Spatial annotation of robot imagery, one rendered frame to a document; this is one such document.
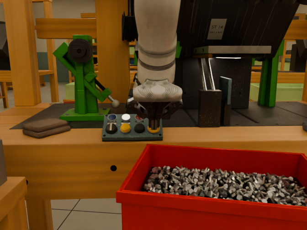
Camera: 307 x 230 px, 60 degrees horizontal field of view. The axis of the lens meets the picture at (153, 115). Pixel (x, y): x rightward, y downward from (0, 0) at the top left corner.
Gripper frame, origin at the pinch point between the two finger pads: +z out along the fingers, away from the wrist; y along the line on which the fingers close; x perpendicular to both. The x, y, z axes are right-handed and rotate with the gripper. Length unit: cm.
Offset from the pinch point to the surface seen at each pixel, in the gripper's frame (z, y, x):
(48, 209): 88, 52, -17
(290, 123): 13.0, -43.2, -10.0
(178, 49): -1.0, -9.0, -29.4
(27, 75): 28, 54, -53
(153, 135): 2.7, 0.1, 2.1
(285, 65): 387, -393, -538
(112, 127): 1.5, 10.2, 0.3
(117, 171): 9.6, 9.2, 7.7
